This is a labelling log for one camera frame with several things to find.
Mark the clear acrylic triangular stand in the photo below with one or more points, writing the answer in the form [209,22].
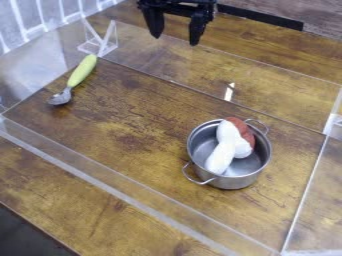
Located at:
[99,45]

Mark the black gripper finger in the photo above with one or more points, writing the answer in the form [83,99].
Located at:
[154,23]
[197,27]

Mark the white plush mushroom red cap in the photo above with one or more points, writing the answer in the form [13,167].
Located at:
[235,144]

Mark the black strip on table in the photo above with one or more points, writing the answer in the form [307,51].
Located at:
[261,17]

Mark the yellow-green handled metal spoon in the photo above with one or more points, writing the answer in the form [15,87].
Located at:
[78,76]

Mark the silver metal pot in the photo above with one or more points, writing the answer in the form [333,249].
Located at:
[243,170]

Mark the clear acrylic enclosure wall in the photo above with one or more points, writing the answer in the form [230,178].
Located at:
[194,222]

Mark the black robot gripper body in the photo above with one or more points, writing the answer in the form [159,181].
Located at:
[186,8]

